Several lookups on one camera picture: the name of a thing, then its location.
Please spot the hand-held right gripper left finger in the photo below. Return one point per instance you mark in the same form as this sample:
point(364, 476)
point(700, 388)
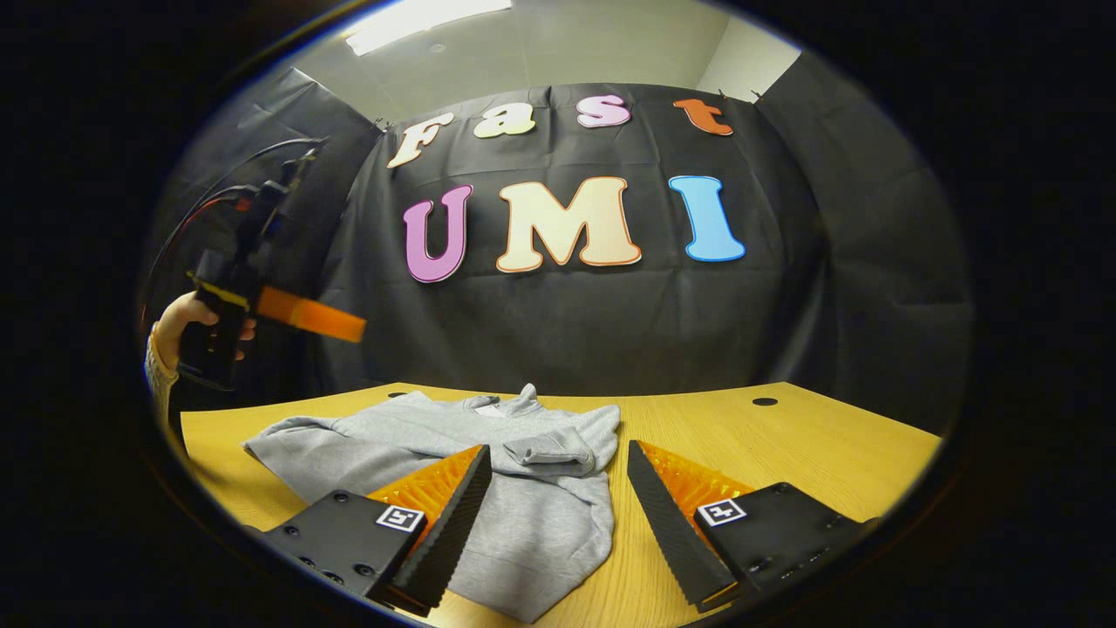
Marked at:
point(453, 523)

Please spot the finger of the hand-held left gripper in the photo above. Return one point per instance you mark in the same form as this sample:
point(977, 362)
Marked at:
point(314, 316)

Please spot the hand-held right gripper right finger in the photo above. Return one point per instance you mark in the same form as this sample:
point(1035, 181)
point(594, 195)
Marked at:
point(667, 523)

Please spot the grey sweatshirt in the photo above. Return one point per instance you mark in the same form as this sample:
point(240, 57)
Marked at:
point(540, 523)

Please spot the black backdrop cloth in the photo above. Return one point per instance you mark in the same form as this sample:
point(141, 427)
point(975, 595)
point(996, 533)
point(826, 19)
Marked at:
point(567, 323)

